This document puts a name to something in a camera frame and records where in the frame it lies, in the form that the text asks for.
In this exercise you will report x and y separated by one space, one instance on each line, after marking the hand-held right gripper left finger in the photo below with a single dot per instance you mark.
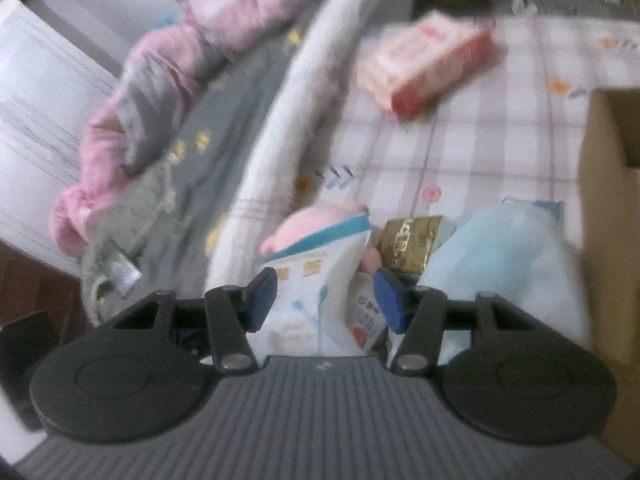
262 300

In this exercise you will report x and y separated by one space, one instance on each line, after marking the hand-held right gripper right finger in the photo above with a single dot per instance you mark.
392 300

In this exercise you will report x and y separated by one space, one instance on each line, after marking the white teal-edged tissue pack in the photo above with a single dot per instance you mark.
315 280

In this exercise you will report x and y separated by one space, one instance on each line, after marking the gold tissue packet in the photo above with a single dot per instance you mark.
407 245

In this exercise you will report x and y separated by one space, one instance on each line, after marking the pink plush doll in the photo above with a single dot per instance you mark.
310 225

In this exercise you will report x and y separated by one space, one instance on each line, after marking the large cardboard box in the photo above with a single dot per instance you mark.
607 210

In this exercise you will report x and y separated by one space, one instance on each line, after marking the small white wipes packet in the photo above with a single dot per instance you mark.
365 315

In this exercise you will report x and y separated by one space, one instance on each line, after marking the white plastic bag blue print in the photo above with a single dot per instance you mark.
500 270

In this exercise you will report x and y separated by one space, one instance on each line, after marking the grey printed bed sheet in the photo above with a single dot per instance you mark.
210 135

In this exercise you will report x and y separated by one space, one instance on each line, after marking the white fringed blanket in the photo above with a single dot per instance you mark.
300 100

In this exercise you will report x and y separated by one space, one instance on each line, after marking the pink red tissue pack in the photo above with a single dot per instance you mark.
425 60

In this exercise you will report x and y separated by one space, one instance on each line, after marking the pink quilt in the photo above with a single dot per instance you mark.
165 55

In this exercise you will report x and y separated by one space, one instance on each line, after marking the white cabinet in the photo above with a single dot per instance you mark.
40 125

